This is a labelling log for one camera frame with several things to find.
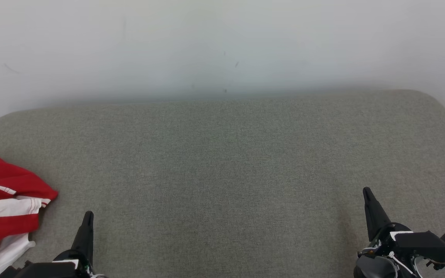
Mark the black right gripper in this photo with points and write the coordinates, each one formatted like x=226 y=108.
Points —
x=377 y=266

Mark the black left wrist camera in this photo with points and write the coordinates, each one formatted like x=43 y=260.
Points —
x=41 y=270

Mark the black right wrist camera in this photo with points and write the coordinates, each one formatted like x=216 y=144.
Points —
x=427 y=245

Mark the red shirt with white sleeves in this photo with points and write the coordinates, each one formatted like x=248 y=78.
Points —
x=2 y=173

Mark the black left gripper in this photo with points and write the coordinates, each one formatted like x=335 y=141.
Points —
x=83 y=266

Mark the red shorts with white stripe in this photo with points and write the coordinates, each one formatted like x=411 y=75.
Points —
x=2 y=216

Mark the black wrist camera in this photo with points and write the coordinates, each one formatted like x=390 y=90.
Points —
x=427 y=245
x=41 y=270

